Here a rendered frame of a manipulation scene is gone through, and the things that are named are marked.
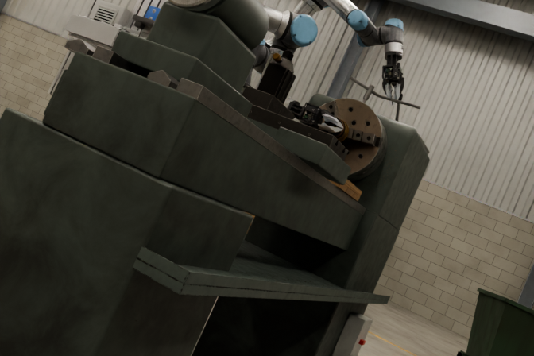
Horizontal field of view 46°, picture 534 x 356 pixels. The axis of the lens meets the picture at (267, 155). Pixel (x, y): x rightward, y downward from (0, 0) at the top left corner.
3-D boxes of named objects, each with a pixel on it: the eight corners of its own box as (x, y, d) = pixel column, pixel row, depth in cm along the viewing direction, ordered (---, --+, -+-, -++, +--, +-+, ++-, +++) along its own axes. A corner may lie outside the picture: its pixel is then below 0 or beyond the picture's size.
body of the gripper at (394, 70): (381, 79, 254) (382, 51, 257) (385, 86, 262) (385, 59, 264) (400, 78, 251) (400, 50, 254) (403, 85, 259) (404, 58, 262)
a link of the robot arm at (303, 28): (172, 1, 232) (301, 53, 249) (179, -6, 218) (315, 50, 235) (183, -29, 233) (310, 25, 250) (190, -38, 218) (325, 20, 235)
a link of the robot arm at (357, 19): (306, -49, 276) (371, 12, 249) (316, -35, 285) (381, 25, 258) (287, -30, 278) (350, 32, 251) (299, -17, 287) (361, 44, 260)
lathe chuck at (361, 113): (296, 160, 257) (330, 93, 259) (363, 193, 244) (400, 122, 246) (289, 155, 249) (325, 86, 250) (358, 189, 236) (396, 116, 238)
